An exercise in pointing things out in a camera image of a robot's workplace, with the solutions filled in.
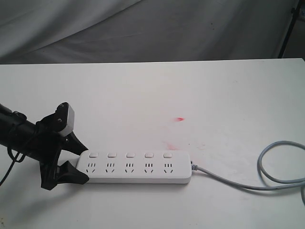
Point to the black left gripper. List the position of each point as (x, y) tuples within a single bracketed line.
[(52, 139)]

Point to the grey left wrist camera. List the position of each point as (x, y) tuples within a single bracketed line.
[(64, 119)]

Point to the grey backdrop cloth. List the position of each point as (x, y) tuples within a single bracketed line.
[(97, 31)]

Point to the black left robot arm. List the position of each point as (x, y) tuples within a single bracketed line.
[(19, 135)]

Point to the white five-socket power strip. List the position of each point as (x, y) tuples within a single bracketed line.
[(136, 167)]

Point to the black tripod stand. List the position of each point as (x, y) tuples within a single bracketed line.
[(294, 14)]

